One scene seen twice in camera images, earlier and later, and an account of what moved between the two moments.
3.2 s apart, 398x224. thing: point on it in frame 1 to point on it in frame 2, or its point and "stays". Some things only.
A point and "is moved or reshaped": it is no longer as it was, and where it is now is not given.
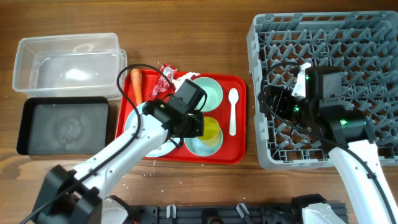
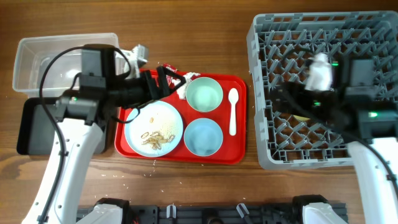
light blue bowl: [197, 147] stays
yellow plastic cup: [211, 132] is moved or reshaped
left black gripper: [198, 130] to [164, 90]
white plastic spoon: [233, 96] stays
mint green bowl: [214, 92] stays
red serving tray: [205, 113] stays
